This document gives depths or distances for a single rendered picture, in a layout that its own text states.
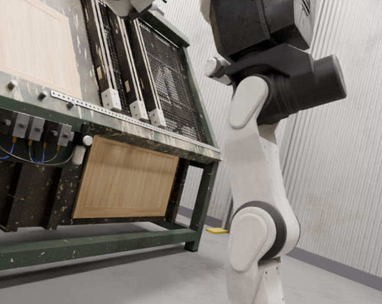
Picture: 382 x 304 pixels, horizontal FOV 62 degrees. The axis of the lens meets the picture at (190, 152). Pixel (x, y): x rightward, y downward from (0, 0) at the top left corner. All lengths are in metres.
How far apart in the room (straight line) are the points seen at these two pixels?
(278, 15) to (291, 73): 0.15
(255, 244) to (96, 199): 1.46
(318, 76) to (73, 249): 1.43
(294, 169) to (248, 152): 2.91
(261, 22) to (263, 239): 0.54
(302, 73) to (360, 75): 3.02
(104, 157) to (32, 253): 0.71
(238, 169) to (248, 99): 0.18
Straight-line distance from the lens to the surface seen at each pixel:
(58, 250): 1.76
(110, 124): 1.72
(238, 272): 0.81
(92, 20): 2.17
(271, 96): 0.84
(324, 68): 0.84
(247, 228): 0.78
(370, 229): 3.57
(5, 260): 1.63
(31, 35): 1.76
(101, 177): 2.07
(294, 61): 0.86
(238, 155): 0.84
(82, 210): 2.05
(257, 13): 0.91
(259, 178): 0.82
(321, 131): 3.73
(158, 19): 2.94
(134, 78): 2.09
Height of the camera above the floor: 0.74
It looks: 2 degrees up
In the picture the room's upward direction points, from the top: 14 degrees clockwise
